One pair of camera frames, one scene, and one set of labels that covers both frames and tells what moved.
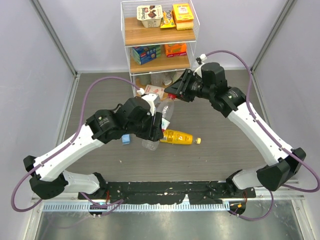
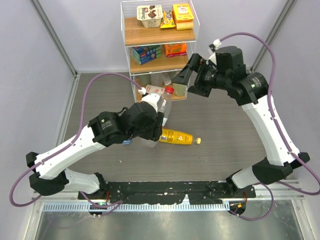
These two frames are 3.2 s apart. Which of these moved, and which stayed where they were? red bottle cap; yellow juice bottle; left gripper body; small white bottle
Moved: red bottle cap
Stayed: left gripper body; small white bottle; yellow juice bottle
